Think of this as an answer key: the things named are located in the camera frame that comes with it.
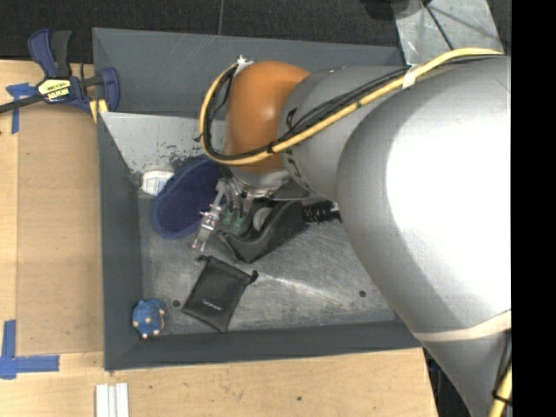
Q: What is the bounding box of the pale wood flat board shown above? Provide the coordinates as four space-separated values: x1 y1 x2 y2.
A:
16 61 107 358

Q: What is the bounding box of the black cylinder on white bracket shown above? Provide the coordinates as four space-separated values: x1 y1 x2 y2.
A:
302 200 342 225

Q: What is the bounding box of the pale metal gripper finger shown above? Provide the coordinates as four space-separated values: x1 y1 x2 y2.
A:
200 215 221 252
191 209 213 251

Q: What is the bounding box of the black drawstring pouch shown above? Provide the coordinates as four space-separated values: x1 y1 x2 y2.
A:
180 254 260 334

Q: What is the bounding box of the black curved case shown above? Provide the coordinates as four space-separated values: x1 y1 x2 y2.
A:
220 198 312 265

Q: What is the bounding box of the grey metal bin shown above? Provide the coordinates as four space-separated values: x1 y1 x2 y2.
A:
90 27 426 371

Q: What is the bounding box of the blue toy animal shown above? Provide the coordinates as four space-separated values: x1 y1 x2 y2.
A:
131 298 167 341

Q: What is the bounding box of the white plastic bottle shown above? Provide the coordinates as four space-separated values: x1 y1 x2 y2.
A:
141 169 175 197

